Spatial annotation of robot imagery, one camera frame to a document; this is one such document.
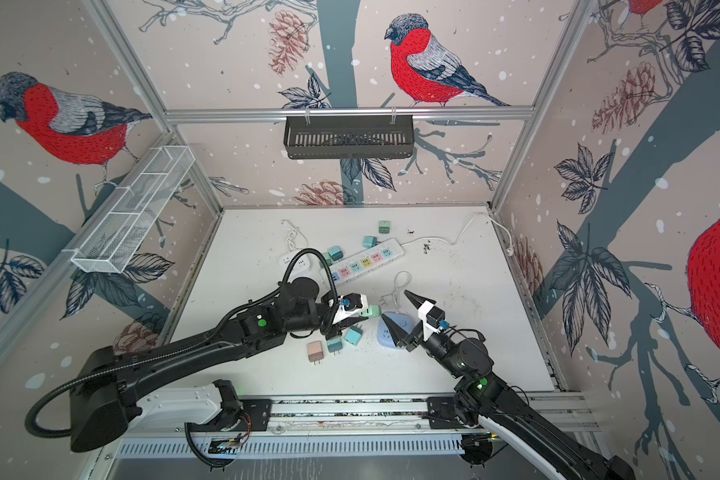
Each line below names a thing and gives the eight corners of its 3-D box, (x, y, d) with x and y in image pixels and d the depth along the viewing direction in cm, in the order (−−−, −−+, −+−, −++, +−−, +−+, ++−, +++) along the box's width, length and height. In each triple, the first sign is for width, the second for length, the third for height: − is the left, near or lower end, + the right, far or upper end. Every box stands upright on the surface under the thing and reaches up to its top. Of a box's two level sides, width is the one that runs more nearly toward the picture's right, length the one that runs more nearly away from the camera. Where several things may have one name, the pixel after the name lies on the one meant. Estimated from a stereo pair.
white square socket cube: (278, 272, 104) (276, 267, 101) (281, 258, 108) (279, 253, 105) (308, 272, 104) (306, 267, 101) (310, 258, 108) (308, 253, 105)
